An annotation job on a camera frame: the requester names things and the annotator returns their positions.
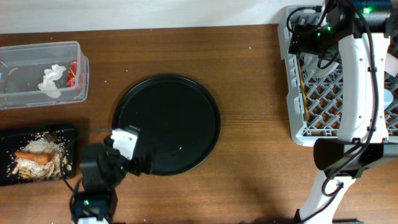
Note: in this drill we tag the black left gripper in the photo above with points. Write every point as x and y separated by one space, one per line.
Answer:
109 141

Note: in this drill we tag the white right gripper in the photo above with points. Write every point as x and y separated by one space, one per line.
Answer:
308 34

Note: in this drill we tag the light grey plate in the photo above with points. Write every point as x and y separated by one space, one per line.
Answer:
311 66

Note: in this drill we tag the wooden chopstick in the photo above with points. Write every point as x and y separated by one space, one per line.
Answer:
307 115

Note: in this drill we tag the white pink bowl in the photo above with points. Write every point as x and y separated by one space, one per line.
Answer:
391 65

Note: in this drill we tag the orange carrot piece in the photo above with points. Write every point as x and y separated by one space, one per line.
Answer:
38 158

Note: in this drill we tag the red strawberry snack wrapper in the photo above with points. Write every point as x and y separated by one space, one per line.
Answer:
71 78

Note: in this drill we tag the light blue cup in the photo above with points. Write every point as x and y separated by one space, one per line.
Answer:
388 98

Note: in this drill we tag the white tissue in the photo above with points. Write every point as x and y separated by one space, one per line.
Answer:
48 85

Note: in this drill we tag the brown food scrap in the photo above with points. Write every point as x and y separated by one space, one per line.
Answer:
51 137

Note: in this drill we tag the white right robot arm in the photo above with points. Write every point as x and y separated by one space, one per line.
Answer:
358 35

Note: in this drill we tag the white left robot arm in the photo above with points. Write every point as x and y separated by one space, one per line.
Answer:
103 167

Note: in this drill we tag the grey dishwasher rack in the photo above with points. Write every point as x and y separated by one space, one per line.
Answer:
324 95

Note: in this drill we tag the round black tray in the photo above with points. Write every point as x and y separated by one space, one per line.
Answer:
178 123

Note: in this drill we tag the pile of rice and seeds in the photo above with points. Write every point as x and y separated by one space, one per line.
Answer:
60 165

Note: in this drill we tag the black rectangular food bin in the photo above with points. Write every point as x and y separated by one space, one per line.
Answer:
12 139

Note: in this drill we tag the clear plastic bin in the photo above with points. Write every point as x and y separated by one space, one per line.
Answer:
22 69

